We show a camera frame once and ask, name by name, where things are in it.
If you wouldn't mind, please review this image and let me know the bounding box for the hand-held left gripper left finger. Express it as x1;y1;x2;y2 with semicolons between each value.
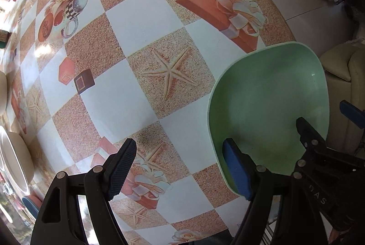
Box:
30;138;137;245

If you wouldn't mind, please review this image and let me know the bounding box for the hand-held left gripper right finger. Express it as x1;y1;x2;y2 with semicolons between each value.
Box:
222;137;310;245

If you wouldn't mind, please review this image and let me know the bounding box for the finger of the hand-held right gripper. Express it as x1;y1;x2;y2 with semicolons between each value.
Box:
296;117;365;172
339;100;365;131

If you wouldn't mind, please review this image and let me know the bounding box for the green plate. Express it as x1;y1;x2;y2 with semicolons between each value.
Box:
207;41;331;198

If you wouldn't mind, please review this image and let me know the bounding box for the white paper bowl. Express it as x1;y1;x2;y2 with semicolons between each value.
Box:
0;125;35;196

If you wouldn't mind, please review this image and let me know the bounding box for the beige sofa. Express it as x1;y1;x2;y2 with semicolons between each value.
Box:
319;39;365;157

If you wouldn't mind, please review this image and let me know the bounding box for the checkered printed tablecloth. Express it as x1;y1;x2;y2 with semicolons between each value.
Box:
0;0;298;245

